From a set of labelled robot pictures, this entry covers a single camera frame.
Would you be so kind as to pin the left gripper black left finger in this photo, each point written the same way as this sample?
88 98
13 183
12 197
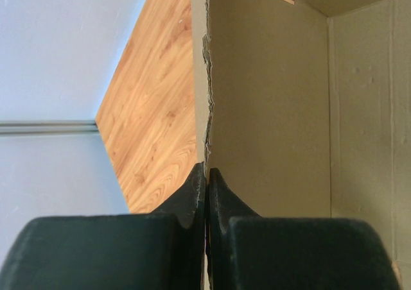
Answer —
163 249

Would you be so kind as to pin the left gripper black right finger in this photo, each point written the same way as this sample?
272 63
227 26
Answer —
248 251

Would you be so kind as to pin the brown cardboard box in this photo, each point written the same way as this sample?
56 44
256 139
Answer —
304 106

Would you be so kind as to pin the aluminium corner post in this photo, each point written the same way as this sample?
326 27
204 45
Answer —
47 127

